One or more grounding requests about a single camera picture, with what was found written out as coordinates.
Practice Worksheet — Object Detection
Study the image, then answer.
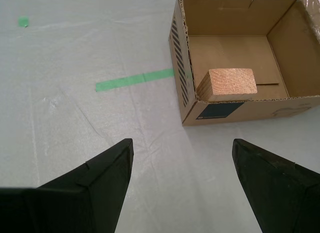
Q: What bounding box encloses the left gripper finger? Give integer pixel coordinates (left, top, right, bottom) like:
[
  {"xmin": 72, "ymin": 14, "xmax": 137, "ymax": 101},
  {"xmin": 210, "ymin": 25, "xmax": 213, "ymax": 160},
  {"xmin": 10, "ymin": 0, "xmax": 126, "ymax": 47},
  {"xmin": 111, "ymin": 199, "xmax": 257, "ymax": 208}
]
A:
[
  {"xmin": 0, "ymin": 138, "xmax": 135, "ymax": 233},
  {"xmin": 231, "ymin": 138, "xmax": 320, "ymax": 233}
]

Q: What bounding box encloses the light wooden block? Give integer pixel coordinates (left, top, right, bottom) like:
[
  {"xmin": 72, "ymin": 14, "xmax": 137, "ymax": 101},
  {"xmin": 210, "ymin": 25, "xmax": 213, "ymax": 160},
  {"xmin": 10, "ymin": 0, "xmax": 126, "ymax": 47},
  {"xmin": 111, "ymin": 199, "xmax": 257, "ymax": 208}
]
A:
[{"xmin": 196, "ymin": 68, "xmax": 258, "ymax": 103}]

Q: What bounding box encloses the brown cardboard box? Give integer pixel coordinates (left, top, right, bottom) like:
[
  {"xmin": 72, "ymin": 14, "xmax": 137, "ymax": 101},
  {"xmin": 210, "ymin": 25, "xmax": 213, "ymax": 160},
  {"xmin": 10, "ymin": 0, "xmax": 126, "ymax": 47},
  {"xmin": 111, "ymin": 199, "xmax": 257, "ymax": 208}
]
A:
[{"xmin": 168, "ymin": 0, "xmax": 320, "ymax": 127}]

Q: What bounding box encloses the white plastic table cover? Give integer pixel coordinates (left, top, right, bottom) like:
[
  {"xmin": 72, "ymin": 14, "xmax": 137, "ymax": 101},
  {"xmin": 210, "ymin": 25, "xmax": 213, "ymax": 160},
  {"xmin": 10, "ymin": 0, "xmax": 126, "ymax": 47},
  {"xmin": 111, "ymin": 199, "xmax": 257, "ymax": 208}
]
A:
[{"xmin": 0, "ymin": 0, "xmax": 320, "ymax": 233}]

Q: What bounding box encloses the long green tape strip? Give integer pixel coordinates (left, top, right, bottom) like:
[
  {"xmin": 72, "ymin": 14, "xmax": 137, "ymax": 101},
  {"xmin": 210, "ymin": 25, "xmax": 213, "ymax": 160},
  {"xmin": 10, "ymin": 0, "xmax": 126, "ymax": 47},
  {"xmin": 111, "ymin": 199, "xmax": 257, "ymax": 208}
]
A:
[{"xmin": 95, "ymin": 68, "xmax": 175, "ymax": 93}]

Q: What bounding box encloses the green tape piece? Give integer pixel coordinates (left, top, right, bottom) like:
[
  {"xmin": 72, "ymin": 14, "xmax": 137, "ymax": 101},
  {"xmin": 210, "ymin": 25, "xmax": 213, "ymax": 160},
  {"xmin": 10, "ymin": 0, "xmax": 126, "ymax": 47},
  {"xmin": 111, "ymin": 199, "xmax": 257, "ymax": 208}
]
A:
[{"xmin": 18, "ymin": 16, "xmax": 30, "ymax": 29}]

